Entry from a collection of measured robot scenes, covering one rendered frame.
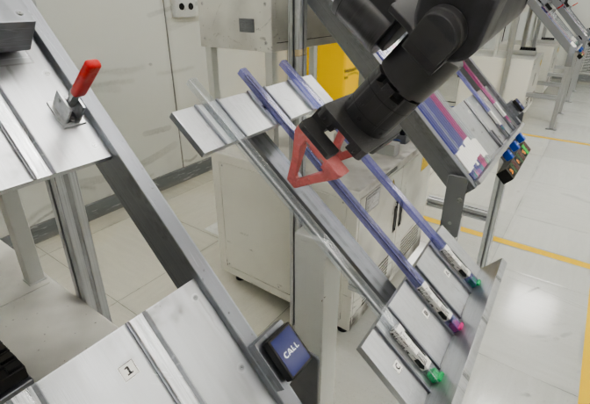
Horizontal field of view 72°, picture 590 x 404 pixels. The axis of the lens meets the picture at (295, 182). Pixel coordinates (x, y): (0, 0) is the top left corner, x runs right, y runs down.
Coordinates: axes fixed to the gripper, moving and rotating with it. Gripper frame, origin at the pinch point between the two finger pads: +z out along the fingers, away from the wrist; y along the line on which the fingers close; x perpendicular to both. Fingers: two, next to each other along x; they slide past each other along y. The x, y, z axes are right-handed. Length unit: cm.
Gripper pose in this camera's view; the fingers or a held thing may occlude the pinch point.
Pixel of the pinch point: (317, 166)
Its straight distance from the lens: 49.7
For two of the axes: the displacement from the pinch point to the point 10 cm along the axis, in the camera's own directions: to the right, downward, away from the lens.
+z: -5.4, 5.4, 6.4
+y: -5.6, 3.4, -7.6
